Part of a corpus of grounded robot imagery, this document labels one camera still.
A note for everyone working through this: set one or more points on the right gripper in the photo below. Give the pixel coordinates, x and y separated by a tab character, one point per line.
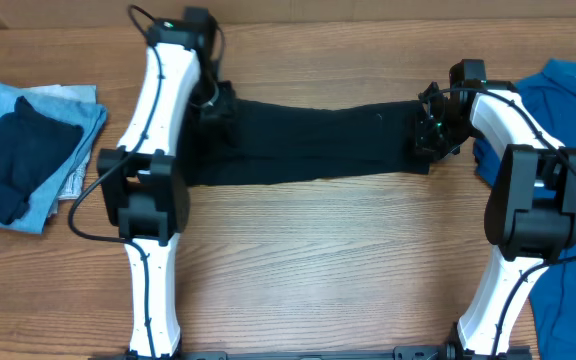
429	128

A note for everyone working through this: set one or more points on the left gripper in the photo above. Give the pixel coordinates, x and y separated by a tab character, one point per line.
223	107

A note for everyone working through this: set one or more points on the black t-shirt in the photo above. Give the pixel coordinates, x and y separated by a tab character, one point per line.
263	144

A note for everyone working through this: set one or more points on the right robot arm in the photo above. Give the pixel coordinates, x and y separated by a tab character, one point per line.
529	219

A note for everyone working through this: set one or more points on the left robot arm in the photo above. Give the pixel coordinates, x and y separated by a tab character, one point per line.
142	183

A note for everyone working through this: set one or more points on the folded white patterned cloth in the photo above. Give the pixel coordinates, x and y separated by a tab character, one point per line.
73	185

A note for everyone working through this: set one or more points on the folded navy shirt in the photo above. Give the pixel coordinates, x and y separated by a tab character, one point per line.
32	147

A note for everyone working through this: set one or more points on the folded light blue shirt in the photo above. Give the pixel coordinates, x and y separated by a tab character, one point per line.
91	117

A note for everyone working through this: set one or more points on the cardboard board at back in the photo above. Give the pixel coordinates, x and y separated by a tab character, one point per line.
35	14

